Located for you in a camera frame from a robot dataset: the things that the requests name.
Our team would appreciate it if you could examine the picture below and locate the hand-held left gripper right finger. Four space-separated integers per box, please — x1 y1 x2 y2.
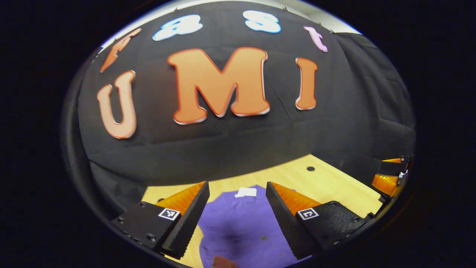
266 181 374 260

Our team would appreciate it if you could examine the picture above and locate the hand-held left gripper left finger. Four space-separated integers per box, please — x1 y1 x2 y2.
111 181 210 260

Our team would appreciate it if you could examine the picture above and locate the purple knit cardigan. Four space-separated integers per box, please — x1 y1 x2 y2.
197 185 312 268

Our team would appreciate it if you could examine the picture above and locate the black backdrop cloth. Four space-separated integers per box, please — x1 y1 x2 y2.
61 0 416 224

